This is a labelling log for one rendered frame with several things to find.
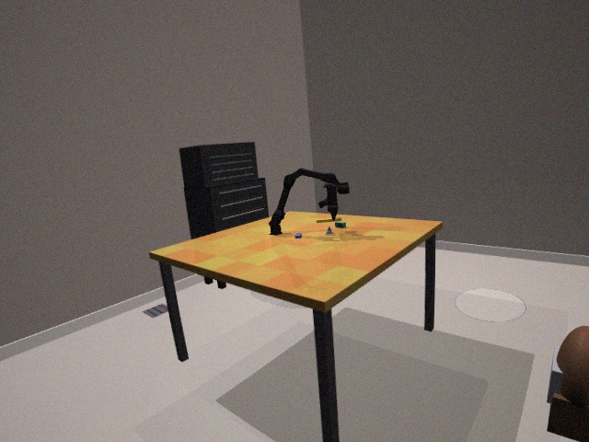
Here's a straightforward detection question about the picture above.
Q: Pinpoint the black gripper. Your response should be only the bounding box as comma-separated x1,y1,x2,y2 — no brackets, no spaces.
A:
328,194,339,221

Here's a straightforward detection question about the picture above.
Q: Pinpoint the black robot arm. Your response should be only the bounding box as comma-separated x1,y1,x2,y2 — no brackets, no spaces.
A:
269,168,350,236

